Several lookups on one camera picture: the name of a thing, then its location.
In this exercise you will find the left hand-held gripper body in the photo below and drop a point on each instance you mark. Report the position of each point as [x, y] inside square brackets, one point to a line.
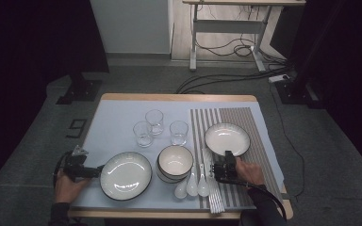
[77, 169]

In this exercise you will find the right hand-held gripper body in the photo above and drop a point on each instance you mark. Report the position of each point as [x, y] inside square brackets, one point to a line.
[225, 171]

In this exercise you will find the white plate with black rim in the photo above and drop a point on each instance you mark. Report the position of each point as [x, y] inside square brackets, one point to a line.
[125, 175]
[226, 138]

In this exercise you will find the white ceramic spoon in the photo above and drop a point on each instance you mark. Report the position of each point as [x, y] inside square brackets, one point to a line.
[192, 188]
[203, 187]
[180, 192]

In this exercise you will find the bundle of white chopsticks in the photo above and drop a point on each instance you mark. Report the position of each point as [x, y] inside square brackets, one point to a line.
[215, 197]

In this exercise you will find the white bowl with black rim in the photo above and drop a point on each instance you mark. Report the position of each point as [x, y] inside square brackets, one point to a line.
[165, 179]
[176, 160]

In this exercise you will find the person's left hand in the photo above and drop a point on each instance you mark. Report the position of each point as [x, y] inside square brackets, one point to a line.
[65, 190]

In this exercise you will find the striped brown placemat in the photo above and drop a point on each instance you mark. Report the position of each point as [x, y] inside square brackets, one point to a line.
[248, 119]

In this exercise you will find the clear drinking glass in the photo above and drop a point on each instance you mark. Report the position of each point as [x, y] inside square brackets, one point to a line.
[178, 133]
[155, 121]
[143, 135]

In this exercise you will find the black stand base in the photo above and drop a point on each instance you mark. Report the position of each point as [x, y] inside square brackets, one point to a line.
[80, 89]

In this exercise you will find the wooden table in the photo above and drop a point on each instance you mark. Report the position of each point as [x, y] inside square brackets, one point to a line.
[169, 96]

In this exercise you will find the white power strip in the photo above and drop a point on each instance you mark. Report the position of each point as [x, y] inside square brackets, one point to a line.
[278, 78]

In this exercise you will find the black stand with base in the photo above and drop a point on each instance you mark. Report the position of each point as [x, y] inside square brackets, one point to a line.
[298, 91]

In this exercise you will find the dark curtain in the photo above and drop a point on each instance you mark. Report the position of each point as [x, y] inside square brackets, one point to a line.
[352, 62]
[28, 47]

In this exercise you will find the white cabinet panel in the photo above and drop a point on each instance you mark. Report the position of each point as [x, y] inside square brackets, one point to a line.
[132, 25]

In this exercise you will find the white metal frame desk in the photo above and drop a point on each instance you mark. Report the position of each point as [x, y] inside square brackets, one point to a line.
[226, 26]

